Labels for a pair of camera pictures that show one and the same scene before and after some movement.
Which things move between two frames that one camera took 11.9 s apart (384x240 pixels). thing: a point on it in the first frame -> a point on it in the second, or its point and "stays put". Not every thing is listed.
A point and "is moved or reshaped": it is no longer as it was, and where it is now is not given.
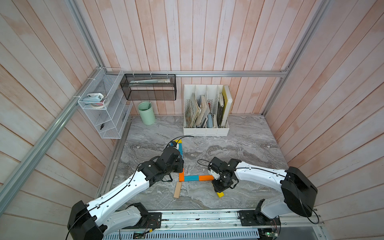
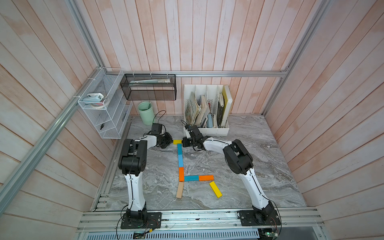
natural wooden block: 177,190 is moved or reshaped
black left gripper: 180,165 -> 169,140
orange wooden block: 206,178 stays put
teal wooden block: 180,149 stays put
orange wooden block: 181,176 stays put
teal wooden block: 191,178 stays put
